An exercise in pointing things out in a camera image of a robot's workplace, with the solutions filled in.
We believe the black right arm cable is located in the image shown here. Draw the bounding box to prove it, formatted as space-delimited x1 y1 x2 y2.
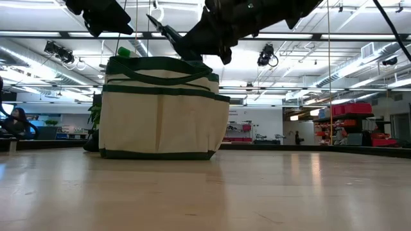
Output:
372 0 411 62

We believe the cream green canvas gardening bag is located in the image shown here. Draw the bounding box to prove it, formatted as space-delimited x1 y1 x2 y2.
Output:
98 55 231 161

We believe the small green potted plant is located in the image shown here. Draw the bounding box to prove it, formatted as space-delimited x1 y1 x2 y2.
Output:
87 92 103 133

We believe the red black gardening glove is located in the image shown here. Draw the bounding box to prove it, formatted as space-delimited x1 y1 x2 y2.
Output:
82 137 101 153

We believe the white shelf with red bins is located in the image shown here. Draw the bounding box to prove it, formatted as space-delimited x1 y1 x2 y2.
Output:
223 120 254 144

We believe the white cable loop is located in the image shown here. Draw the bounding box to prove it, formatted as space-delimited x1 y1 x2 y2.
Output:
148 0 166 24

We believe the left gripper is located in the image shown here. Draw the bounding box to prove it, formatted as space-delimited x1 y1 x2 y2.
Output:
63 0 135 39

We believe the black overhead camera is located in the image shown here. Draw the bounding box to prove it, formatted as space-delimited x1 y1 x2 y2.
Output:
256 43 279 68

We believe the small black ceiling device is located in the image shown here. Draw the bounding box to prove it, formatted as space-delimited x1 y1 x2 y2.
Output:
381 56 399 67

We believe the shelf rack with red bins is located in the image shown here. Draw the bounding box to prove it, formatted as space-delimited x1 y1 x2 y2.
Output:
313 101 401 148

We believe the black ceiling mounted device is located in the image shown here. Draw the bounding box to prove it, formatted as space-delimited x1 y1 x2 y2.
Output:
43 40 76 64

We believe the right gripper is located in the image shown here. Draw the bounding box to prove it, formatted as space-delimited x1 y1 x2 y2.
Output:
175 0 258 65

